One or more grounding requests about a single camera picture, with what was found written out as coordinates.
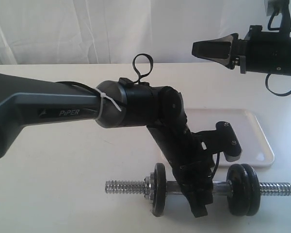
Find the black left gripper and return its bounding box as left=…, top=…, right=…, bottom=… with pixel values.
left=169, top=131, right=214, bottom=217

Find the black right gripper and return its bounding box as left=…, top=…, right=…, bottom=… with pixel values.
left=191, top=25, right=274, bottom=74

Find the black weight plate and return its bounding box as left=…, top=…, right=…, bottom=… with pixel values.
left=242, top=164, right=261, bottom=216
left=152, top=163, right=167, bottom=217

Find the chrome threaded dumbbell bar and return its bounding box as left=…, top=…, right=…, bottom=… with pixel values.
left=104, top=180, right=291, bottom=197

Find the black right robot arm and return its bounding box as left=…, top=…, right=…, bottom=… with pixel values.
left=192, top=25, right=291, bottom=76

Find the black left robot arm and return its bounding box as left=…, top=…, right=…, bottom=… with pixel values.
left=0, top=73, right=214, bottom=217

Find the black washer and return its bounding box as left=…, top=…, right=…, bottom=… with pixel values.
left=226, top=164, right=250, bottom=216

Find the white rectangular plastic tray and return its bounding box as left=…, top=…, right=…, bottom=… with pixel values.
left=185, top=108, right=275, bottom=168

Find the white zip tie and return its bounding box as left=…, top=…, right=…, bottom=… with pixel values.
left=94, top=88, right=122, bottom=120

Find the white backdrop curtain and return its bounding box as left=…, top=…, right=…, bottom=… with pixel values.
left=0, top=0, right=291, bottom=66

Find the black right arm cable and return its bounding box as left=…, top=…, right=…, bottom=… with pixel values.
left=264, top=72, right=291, bottom=97

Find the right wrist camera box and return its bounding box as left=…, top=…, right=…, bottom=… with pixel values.
left=264, top=0, right=290, bottom=16

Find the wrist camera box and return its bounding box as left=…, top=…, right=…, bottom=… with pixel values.
left=264, top=0, right=290, bottom=16
left=216, top=121, right=242, bottom=162

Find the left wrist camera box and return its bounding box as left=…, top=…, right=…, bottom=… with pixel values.
left=216, top=121, right=242, bottom=162

